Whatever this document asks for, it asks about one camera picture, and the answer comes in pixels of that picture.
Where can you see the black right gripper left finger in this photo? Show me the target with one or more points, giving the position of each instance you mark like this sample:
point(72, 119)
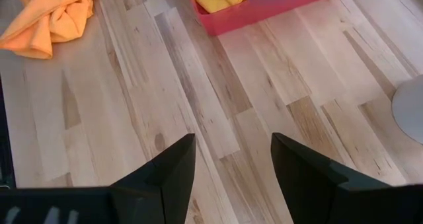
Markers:
point(162, 191)

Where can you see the pink plastic bin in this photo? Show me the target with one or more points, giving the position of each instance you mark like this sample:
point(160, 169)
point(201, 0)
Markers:
point(264, 14)

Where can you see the green plant in white pot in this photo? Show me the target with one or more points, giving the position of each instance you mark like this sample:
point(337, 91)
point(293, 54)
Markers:
point(409, 108)

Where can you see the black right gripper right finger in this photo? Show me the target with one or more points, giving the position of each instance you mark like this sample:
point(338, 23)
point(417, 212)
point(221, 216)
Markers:
point(304, 184)

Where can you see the orange microfiber towel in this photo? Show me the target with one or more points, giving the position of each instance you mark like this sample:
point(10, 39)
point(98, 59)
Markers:
point(49, 19)

